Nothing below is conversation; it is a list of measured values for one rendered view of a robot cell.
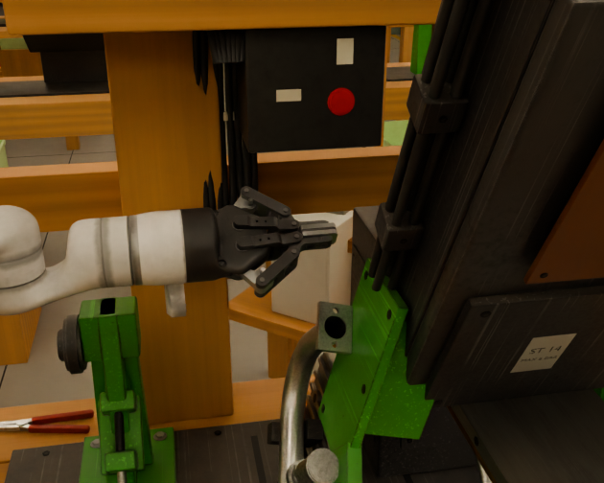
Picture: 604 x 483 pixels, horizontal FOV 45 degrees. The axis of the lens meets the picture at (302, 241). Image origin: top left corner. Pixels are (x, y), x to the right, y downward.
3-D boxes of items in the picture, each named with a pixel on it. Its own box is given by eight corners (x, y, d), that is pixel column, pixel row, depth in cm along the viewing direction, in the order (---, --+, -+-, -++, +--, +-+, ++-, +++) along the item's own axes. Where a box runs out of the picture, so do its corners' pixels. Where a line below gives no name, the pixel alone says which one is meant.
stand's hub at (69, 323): (84, 384, 91) (77, 333, 88) (59, 387, 90) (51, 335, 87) (89, 352, 98) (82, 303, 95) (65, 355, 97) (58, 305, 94)
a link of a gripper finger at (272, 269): (251, 293, 73) (285, 255, 76) (266, 303, 73) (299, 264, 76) (253, 280, 71) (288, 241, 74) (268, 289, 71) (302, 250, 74)
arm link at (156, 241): (180, 248, 83) (124, 253, 81) (178, 188, 73) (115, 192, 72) (188, 320, 78) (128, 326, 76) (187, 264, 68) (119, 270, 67)
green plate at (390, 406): (409, 484, 80) (474, 318, 72) (338, 479, 78) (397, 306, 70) (379, 419, 90) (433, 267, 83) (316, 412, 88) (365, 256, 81)
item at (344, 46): (383, 148, 92) (388, 24, 86) (248, 154, 89) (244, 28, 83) (358, 122, 103) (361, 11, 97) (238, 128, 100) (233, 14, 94)
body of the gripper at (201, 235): (178, 262, 68) (277, 253, 70) (172, 191, 73) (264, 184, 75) (180, 301, 75) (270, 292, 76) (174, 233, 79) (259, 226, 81)
